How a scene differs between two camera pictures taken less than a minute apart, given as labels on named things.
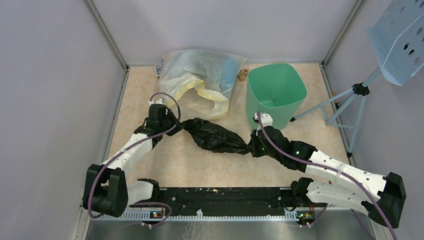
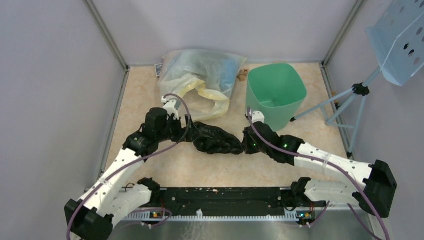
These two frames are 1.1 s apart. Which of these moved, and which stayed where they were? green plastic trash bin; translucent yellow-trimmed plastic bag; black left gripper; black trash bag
Moved: black left gripper
Stayed: green plastic trash bin; translucent yellow-trimmed plastic bag; black trash bag
